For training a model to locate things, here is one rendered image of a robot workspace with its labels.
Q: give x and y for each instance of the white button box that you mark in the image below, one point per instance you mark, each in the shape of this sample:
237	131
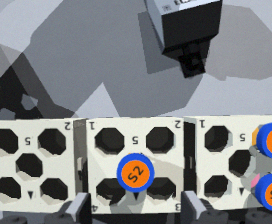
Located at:
184	24

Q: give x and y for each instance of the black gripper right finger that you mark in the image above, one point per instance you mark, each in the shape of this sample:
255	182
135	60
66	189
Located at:
195	211

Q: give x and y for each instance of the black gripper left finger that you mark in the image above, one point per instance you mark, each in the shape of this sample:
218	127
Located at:
78	211

